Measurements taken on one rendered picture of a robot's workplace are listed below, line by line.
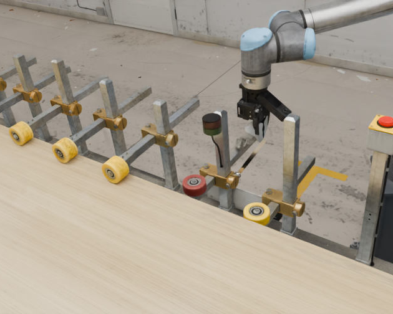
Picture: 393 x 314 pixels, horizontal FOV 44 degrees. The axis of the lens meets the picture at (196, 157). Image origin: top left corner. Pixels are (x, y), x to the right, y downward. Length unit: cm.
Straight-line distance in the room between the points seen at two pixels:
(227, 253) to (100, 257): 36
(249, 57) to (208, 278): 64
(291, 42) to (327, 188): 166
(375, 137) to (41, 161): 118
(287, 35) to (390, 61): 277
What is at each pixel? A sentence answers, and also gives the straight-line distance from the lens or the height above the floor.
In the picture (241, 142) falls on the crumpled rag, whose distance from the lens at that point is 184.
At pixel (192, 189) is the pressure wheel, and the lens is 159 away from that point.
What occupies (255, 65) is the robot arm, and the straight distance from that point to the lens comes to 146.
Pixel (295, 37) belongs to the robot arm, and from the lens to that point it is 147.
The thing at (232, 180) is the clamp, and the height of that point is 86.
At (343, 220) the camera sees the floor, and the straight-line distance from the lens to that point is 281.
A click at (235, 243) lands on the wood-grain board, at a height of 90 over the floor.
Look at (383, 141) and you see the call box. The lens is 132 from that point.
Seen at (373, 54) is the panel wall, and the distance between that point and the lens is 422.
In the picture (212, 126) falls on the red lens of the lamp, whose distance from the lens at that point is 151.
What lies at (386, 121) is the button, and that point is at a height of 123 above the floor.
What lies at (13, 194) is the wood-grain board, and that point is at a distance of 178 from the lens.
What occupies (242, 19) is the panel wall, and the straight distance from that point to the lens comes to 462.
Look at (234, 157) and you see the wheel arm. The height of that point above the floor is 86.
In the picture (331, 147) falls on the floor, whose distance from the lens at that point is 334.
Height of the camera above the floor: 193
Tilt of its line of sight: 36 degrees down
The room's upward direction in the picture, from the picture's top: 6 degrees counter-clockwise
